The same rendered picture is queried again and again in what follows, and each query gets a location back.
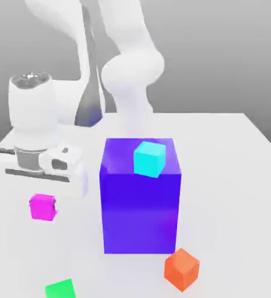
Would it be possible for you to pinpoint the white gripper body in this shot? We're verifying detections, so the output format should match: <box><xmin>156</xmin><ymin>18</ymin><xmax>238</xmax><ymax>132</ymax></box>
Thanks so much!
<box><xmin>4</xmin><ymin>162</ymin><xmax>89</xmax><ymax>199</ymax></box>

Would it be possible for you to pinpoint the small magenta cube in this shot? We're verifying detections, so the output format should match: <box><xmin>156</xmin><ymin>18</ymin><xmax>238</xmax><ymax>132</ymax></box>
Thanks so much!
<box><xmin>29</xmin><ymin>193</ymin><xmax>58</xmax><ymax>222</ymax></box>

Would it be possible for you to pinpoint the small cyan cube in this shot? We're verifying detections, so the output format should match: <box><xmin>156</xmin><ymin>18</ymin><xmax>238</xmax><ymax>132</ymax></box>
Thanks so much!
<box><xmin>133</xmin><ymin>141</ymin><xmax>167</xmax><ymax>179</ymax></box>

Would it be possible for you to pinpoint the small green cube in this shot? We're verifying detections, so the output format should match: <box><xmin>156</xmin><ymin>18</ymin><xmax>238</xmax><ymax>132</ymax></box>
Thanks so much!
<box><xmin>44</xmin><ymin>278</ymin><xmax>77</xmax><ymax>298</ymax></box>

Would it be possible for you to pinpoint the small orange cube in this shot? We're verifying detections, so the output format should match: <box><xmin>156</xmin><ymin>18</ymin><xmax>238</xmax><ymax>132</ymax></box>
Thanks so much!
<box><xmin>164</xmin><ymin>248</ymin><xmax>200</xmax><ymax>293</ymax></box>

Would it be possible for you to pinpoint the large blue box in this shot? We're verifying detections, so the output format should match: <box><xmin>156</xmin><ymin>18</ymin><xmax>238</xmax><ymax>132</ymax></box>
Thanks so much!
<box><xmin>99</xmin><ymin>137</ymin><xmax>182</xmax><ymax>255</ymax></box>

